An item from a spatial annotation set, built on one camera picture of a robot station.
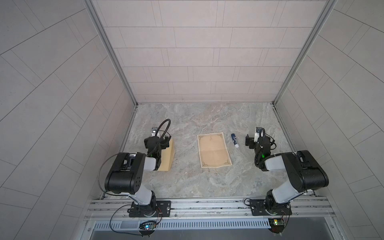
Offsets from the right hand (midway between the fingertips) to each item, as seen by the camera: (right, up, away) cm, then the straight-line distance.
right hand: (254, 133), depth 94 cm
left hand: (-60, 0, 0) cm, 60 cm away
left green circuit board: (-58, -38, -29) cm, 75 cm away
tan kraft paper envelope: (-54, -12, -6) cm, 56 cm away
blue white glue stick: (-12, -7, -1) cm, 14 cm away
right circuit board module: (+1, -39, -26) cm, 47 cm away
